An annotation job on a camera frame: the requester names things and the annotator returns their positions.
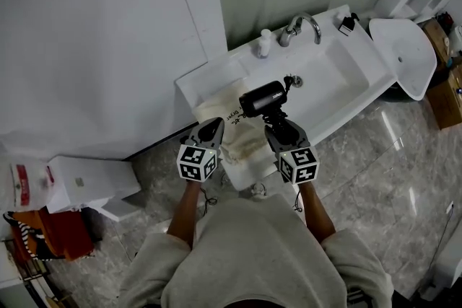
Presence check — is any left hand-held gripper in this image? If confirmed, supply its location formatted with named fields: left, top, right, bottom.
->
left=175, top=117, right=226, bottom=184

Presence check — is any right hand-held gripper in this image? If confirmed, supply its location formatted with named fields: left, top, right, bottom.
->
left=263, top=118, right=321, bottom=186

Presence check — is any beige cloth bag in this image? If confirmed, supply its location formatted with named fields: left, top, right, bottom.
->
left=191, top=79, right=279, bottom=167

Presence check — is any black hair dryer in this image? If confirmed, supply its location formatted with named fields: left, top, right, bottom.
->
left=238, top=74, right=295, bottom=142

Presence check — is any person's right forearm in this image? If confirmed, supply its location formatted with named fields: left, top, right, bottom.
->
left=297, top=182, right=337, bottom=245

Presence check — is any person's left forearm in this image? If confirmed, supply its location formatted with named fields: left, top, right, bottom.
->
left=167, top=180, right=204, bottom=250

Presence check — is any clear plastic bag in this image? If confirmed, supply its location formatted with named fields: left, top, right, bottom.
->
left=0, top=146, right=59, bottom=211

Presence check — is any person's white shoe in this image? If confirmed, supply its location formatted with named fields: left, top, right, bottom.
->
left=250, top=182, right=269, bottom=199

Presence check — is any white vanity sink cabinet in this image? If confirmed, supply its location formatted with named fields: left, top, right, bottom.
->
left=174, top=4, right=398, bottom=193

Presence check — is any white pump bottle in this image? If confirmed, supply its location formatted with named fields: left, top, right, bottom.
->
left=256, top=28, right=273, bottom=59

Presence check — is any chrome faucet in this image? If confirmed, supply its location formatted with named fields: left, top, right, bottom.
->
left=278, top=12, right=323, bottom=48

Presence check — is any person's beige shirt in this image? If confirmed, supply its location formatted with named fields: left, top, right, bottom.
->
left=118, top=192, right=395, bottom=308

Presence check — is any white water dispenser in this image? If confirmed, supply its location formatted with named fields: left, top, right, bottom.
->
left=45, top=154, right=142, bottom=221

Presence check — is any black pump bottle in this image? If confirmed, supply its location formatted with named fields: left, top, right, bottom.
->
left=338, top=12, right=360, bottom=38

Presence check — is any white loose basin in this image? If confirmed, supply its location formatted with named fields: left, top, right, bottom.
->
left=367, top=17, right=438, bottom=102

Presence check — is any large brown cardboard box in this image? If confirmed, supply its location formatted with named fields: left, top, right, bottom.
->
left=425, top=66, right=462, bottom=131

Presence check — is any orange cloth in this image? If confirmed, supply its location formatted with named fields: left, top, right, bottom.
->
left=10, top=206, right=96, bottom=263

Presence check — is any white toilet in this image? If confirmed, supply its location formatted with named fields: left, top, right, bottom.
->
left=450, top=25, right=462, bottom=52

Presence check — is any black white striped cloth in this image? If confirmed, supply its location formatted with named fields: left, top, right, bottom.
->
left=2, top=210, right=56, bottom=261

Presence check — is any wooden rack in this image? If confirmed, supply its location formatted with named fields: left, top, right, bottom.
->
left=0, top=237, right=77, bottom=308

